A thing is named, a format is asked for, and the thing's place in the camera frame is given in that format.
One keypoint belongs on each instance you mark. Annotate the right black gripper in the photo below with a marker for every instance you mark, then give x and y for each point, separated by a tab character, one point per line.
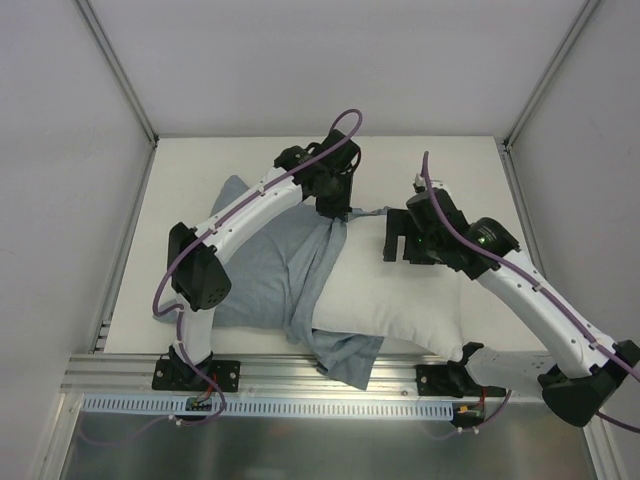
395	235

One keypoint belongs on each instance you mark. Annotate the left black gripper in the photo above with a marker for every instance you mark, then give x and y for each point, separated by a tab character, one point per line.
331	201

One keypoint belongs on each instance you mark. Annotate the white pillow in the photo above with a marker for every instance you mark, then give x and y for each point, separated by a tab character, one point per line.
363	294

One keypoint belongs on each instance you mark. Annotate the grey striped pillowcase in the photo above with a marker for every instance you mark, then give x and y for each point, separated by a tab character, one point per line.
277	278

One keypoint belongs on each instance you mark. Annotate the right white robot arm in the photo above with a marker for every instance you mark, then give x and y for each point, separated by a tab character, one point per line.
585	366

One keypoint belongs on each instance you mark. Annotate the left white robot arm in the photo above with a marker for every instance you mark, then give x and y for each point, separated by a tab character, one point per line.
197	255

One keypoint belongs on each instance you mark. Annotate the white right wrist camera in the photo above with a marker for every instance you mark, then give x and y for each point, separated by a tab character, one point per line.
420	184

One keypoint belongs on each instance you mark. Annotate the right aluminium frame post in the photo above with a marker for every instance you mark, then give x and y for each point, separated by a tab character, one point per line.
578	26

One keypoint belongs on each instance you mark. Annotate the aluminium frame post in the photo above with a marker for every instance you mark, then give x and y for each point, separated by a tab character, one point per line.
100	37
578	26

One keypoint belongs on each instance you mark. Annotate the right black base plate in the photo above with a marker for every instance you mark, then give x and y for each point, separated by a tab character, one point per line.
435	380

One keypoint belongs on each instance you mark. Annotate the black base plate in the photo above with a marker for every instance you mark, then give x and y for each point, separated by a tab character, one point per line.
171	373
435	380

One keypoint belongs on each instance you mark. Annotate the aluminium mounting rail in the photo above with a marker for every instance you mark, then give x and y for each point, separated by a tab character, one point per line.
270	366

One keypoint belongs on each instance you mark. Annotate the white slotted cable duct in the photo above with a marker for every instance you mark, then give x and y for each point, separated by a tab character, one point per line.
269	407

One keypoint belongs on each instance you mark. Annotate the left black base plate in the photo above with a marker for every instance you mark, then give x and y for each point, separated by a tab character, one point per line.
171	373

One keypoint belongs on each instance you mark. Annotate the left aluminium frame post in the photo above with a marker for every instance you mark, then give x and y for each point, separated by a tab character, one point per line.
100	37

